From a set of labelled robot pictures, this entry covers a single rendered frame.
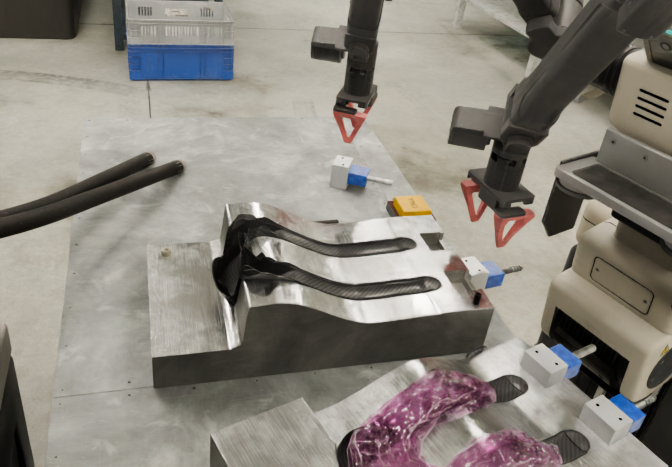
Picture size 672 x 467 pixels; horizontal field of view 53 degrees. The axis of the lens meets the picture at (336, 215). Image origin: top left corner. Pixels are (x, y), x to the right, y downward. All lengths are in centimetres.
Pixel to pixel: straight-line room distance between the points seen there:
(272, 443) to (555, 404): 40
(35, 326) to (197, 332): 141
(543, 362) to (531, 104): 35
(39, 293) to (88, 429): 155
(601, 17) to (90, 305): 83
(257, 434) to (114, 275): 49
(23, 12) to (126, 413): 398
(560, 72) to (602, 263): 53
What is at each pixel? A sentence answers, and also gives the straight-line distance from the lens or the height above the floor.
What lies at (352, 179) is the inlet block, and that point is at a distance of 143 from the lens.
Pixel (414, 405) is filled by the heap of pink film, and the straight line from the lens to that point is 84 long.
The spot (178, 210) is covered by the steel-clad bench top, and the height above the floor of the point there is 80.
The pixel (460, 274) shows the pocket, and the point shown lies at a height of 88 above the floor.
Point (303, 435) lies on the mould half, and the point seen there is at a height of 91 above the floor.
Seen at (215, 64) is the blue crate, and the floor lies 10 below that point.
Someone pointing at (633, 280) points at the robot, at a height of 87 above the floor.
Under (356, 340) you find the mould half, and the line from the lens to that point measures 99.
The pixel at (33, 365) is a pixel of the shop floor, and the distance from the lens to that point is 222.
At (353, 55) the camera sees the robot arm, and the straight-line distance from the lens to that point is 126.
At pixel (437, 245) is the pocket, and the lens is 120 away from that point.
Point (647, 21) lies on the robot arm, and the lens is 68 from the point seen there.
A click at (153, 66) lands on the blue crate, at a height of 9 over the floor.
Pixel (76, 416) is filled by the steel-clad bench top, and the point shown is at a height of 80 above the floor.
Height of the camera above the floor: 151
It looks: 32 degrees down
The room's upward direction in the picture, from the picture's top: 7 degrees clockwise
